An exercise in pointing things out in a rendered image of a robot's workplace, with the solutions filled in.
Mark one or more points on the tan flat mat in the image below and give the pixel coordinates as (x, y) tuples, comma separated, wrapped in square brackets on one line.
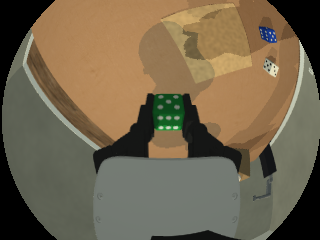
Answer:
[(211, 39)]

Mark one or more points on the green die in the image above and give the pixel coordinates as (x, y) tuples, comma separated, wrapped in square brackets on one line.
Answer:
[(168, 112)]

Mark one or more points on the white die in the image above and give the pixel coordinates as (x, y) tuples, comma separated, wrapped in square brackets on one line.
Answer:
[(270, 67)]

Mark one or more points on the blue die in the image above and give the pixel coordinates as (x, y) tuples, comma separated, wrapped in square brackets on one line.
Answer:
[(268, 34)]

